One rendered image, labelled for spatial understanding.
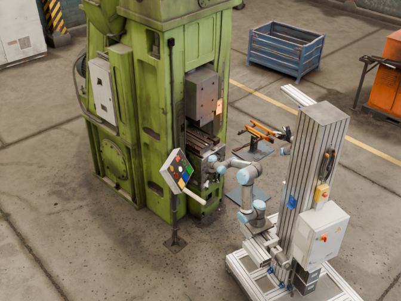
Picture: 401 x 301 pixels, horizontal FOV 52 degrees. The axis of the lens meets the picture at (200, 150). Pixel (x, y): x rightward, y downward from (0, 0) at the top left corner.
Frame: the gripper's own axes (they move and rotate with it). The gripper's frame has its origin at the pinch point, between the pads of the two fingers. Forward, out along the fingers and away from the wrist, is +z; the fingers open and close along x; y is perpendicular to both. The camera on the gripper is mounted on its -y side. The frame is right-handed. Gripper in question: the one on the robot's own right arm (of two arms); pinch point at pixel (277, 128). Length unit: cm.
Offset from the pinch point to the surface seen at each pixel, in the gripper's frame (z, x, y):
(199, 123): 33, -81, -25
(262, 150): 13.0, -3.4, 34.9
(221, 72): 51, -37, -58
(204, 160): 26, -79, 19
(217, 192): 32, -54, 83
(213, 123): 50, -46, 0
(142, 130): 80, -117, -7
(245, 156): 17.2, -27.0, 34.9
